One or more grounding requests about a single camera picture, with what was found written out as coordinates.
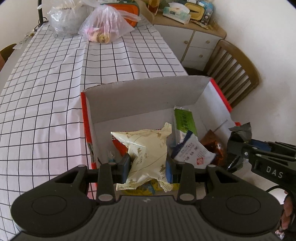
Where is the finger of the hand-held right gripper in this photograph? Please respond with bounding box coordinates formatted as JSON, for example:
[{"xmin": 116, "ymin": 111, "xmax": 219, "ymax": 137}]
[
  {"xmin": 251, "ymin": 138, "xmax": 296, "ymax": 152},
  {"xmin": 227, "ymin": 134, "xmax": 296, "ymax": 163}
]

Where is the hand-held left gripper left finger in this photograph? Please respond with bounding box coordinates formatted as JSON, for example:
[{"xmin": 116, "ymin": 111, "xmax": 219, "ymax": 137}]
[{"xmin": 54, "ymin": 153, "xmax": 132, "ymax": 204}]

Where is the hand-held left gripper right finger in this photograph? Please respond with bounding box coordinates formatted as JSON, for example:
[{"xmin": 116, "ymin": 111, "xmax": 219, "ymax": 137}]
[{"xmin": 165, "ymin": 160, "xmax": 237, "ymax": 202}]

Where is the cream snack packet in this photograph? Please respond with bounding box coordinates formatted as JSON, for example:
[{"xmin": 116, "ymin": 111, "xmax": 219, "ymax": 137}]
[{"xmin": 110, "ymin": 123, "xmax": 173, "ymax": 192}]

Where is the yellow snack packet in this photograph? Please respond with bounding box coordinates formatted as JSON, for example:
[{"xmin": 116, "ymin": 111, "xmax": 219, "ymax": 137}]
[{"xmin": 121, "ymin": 180, "xmax": 181, "ymax": 195}]

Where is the white blue snack packet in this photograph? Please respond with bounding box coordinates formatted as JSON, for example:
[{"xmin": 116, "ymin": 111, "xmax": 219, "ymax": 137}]
[{"xmin": 172, "ymin": 130, "xmax": 216, "ymax": 169}]

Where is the dark red snack packet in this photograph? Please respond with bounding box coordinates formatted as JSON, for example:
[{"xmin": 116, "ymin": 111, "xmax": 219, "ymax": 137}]
[{"xmin": 200, "ymin": 129, "xmax": 228, "ymax": 168}]

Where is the green snack packet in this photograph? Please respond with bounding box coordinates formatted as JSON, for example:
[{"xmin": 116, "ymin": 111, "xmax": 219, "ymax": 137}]
[{"xmin": 173, "ymin": 105, "xmax": 198, "ymax": 140}]

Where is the red cardboard box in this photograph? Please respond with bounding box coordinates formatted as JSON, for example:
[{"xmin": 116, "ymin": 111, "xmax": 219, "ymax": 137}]
[{"xmin": 81, "ymin": 76, "xmax": 242, "ymax": 189}]

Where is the person's right hand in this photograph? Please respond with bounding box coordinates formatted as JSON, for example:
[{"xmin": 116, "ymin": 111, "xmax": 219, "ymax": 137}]
[{"xmin": 275, "ymin": 189, "xmax": 296, "ymax": 239}]

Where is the wooden chair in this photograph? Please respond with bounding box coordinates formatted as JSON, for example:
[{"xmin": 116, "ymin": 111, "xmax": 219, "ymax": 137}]
[
  {"xmin": 0, "ymin": 44, "xmax": 17, "ymax": 63},
  {"xmin": 203, "ymin": 39, "xmax": 260, "ymax": 108}
]

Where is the checkered tablecloth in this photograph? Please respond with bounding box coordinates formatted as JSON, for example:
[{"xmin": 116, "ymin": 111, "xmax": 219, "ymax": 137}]
[{"xmin": 0, "ymin": 14, "xmax": 189, "ymax": 234}]

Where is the white wooden cabinet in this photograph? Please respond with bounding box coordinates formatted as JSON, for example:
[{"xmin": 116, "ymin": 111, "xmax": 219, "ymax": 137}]
[{"xmin": 153, "ymin": 14, "xmax": 227, "ymax": 70}]

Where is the blue patterned box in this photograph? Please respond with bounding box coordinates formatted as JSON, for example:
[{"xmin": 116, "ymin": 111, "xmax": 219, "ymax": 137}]
[{"xmin": 203, "ymin": 0, "xmax": 216, "ymax": 24}]

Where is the pink plastic bag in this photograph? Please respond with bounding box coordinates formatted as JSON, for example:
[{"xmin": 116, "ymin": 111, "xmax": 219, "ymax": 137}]
[{"xmin": 78, "ymin": 5, "xmax": 142, "ymax": 44}]

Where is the green tissue box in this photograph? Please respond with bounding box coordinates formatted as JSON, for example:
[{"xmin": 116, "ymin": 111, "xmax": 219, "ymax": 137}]
[{"xmin": 162, "ymin": 3, "xmax": 192, "ymax": 24}]

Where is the orange container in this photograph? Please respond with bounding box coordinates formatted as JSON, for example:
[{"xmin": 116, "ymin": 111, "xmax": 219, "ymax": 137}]
[{"xmin": 106, "ymin": 2, "xmax": 141, "ymax": 27}]

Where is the clear plastic bag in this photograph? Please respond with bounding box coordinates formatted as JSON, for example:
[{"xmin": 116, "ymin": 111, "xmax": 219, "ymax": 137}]
[{"xmin": 47, "ymin": 0, "xmax": 93, "ymax": 38}]

